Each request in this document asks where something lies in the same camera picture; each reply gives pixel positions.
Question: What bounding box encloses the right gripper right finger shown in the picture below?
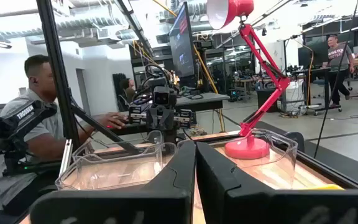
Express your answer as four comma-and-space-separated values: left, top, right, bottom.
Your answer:
196, 141, 358, 224

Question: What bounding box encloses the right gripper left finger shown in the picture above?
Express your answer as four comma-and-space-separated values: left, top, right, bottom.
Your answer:
29, 140, 197, 224

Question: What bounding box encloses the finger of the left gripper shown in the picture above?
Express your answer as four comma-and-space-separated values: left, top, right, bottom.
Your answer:
160, 106, 175, 130
146, 106, 162, 130

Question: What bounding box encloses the clear plastic basket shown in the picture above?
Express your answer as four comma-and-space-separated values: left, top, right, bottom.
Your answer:
55, 142, 179, 191
178, 128, 299, 190
71, 129, 163, 175

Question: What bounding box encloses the grey office desk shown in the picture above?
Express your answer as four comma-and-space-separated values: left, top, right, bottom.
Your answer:
113, 91, 231, 136

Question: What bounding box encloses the person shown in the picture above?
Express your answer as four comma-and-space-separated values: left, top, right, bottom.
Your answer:
119, 78, 137, 105
0, 54, 129, 212
321, 34, 356, 108

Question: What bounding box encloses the yellow plastic bin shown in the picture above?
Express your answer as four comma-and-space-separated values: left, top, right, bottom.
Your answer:
303, 184, 344, 191

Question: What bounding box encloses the red desk lamp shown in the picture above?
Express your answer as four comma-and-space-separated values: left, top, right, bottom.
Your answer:
206, 0, 291, 161

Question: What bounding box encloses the black computer monitor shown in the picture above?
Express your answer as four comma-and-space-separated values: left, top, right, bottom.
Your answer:
168, 1, 199, 88

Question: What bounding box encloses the black waste bin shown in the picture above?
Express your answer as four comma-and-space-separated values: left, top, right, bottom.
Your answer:
256, 88, 280, 113

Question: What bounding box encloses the white plastic drum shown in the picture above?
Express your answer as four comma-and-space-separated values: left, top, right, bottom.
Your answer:
282, 79, 306, 113

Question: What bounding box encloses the black standing desk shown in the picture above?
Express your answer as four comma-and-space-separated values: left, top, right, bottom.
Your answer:
290, 66, 343, 116

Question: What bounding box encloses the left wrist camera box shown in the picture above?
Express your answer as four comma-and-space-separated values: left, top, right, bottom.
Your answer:
152, 86, 178, 108

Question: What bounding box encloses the yellow cable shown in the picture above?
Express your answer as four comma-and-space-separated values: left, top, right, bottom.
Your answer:
152, 0, 227, 132

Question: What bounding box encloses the black aluminium rig frame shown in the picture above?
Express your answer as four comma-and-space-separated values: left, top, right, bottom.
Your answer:
35, 0, 358, 191

